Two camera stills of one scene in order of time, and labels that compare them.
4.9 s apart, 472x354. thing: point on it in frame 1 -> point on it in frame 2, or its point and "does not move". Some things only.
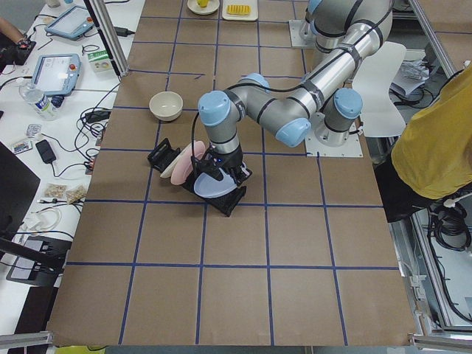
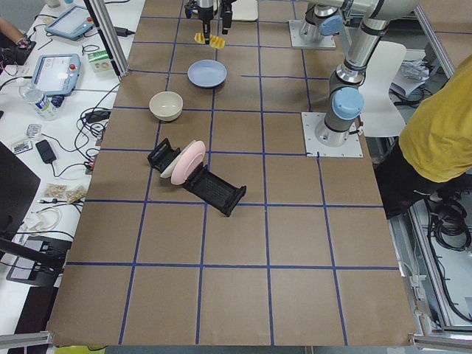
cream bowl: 166,105 does not move
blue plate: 205,186 -> 207,73
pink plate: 184,167 does not move
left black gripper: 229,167 -> 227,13
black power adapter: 123,32 does not move
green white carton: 100,60 does not move
